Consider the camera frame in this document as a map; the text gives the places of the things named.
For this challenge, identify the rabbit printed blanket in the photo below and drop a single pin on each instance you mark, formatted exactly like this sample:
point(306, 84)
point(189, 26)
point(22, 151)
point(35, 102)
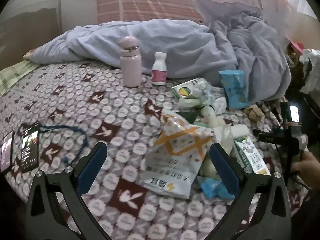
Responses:
point(100, 100)

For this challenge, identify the white orange snack bag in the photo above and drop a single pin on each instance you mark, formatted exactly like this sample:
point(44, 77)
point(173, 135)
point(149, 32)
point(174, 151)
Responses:
point(175, 150)

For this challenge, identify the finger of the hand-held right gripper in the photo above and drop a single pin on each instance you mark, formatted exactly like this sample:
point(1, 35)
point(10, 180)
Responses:
point(267, 137)

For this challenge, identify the green white wrapper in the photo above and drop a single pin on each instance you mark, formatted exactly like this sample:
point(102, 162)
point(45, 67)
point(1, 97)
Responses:
point(190, 102)

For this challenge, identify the white tissue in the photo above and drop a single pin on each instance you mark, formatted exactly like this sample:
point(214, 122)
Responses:
point(220, 103)

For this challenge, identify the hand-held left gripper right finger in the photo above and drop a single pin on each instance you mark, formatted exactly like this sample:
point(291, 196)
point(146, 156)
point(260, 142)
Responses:
point(223, 171)

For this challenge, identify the pink thermos bottle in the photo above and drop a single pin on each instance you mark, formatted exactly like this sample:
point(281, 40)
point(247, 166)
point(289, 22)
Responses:
point(131, 65)

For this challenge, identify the green white milk carton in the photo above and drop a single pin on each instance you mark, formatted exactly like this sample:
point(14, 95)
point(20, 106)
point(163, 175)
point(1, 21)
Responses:
point(252, 157)

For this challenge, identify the white plastic bag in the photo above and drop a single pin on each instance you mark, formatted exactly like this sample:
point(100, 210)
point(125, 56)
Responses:
point(311, 62)

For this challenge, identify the person's right hand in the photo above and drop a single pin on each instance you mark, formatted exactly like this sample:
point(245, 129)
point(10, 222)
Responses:
point(310, 165)

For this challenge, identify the lavender duvet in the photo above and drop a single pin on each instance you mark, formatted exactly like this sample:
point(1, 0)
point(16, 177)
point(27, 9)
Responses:
point(190, 45)

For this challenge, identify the pink striped curtain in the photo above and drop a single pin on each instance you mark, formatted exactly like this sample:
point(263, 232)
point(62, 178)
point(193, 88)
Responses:
point(150, 0)

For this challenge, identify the green white carton box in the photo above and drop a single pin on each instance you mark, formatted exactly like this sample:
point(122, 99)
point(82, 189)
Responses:
point(185, 90)

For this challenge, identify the green plaid pillow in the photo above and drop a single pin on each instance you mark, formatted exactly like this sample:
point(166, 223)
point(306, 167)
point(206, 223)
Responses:
point(15, 76)

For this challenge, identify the white pill bottle pink label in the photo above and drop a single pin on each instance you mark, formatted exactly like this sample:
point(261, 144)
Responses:
point(159, 67)

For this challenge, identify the brown paper ball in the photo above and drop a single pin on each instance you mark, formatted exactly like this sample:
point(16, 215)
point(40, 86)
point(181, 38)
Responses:
point(255, 112)

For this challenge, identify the black smartphone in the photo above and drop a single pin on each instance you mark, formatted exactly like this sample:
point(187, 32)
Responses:
point(6, 152)
point(30, 150)

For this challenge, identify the small blue wrapper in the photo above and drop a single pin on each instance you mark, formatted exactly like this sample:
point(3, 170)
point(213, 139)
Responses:
point(212, 187)

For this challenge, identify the blue snack packet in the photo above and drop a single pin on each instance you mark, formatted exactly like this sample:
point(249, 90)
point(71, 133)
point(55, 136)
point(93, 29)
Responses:
point(233, 90)

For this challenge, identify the pale yellow wrapper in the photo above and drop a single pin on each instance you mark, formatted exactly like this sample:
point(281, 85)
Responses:
point(208, 168)

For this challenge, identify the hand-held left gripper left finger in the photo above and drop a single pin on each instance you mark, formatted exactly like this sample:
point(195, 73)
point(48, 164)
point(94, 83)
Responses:
point(91, 166)

